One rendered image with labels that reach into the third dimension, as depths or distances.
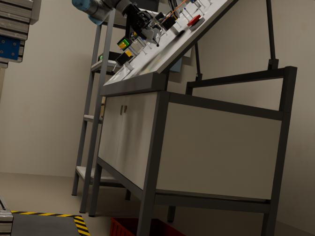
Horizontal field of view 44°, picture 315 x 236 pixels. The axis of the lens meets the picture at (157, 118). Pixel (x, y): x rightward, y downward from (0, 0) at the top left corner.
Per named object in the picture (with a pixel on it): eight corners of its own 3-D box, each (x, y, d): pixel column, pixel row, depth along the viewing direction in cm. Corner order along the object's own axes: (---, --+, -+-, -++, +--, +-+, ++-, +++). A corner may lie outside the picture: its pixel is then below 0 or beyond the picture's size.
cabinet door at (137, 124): (140, 190, 154) (155, 91, 155) (113, 168, 206) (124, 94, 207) (147, 190, 155) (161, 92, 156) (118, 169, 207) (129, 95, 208)
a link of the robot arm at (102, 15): (79, 11, 185) (94, -7, 183) (93, 18, 195) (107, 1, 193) (88, 21, 183) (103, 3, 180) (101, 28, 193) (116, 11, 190)
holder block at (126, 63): (119, 82, 209) (106, 68, 207) (135, 66, 212) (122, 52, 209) (121, 81, 205) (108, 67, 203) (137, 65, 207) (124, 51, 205)
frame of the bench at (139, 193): (130, 297, 150) (160, 90, 151) (87, 215, 262) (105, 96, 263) (265, 298, 168) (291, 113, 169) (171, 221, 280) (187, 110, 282)
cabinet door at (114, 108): (114, 168, 207) (125, 94, 207) (97, 156, 259) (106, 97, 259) (117, 169, 207) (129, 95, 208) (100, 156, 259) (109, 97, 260)
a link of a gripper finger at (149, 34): (158, 38, 179) (144, 24, 180) (152, 47, 183) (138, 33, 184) (162, 36, 181) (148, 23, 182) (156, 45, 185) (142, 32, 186)
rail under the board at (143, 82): (150, 88, 150) (153, 71, 150) (99, 95, 262) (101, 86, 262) (164, 90, 151) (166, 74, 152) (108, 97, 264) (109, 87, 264)
